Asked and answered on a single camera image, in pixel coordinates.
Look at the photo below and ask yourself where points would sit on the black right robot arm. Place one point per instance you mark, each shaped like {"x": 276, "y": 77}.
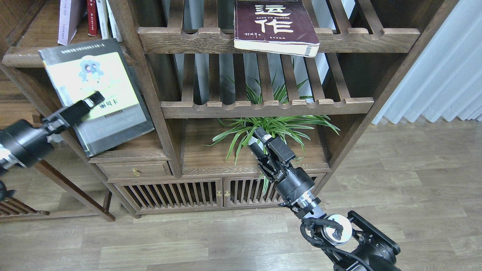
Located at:
{"x": 350, "y": 242}

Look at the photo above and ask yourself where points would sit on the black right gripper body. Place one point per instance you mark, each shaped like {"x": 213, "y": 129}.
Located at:
{"x": 292, "y": 184}

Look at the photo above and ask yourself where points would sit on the dark wooden bookshelf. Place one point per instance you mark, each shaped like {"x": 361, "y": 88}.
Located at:
{"x": 190, "y": 74}

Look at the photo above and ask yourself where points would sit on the wooden side furniture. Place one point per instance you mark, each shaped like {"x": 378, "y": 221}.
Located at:
{"x": 62, "y": 181}

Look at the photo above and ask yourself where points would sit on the dark red book chinese title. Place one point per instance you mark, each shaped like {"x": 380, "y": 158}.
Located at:
{"x": 274, "y": 26}

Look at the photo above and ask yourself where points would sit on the green spider plant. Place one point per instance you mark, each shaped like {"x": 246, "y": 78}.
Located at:
{"x": 279, "y": 126}

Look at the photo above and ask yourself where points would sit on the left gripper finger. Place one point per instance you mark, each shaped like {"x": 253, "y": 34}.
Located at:
{"x": 93, "y": 100}

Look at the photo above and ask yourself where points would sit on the white upright book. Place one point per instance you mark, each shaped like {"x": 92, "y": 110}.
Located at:
{"x": 113, "y": 24}
{"x": 103, "y": 19}

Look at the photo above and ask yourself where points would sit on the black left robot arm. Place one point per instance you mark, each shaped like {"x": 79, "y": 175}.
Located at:
{"x": 3, "y": 173}

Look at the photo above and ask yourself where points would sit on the white lavender paperback book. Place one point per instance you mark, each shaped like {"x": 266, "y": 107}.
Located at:
{"x": 71, "y": 13}

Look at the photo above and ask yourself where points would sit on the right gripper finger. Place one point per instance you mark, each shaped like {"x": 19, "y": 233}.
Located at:
{"x": 262, "y": 135}
{"x": 257, "y": 149}

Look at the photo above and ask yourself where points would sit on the white curtain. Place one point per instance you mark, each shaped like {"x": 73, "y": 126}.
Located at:
{"x": 446, "y": 80}

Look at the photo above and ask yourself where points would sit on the brass drawer knob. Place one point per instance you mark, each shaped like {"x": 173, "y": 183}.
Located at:
{"x": 136, "y": 172}

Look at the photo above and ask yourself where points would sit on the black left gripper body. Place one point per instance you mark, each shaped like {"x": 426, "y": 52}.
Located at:
{"x": 24, "y": 145}

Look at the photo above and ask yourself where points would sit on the white plant pot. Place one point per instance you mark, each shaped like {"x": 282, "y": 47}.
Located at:
{"x": 253, "y": 139}

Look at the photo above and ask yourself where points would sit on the red upright book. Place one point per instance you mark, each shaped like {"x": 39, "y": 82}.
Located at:
{"x": 92, "y": 16}

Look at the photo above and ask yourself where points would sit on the white upright book right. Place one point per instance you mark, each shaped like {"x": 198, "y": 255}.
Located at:
{"x": 113, "y": 24}

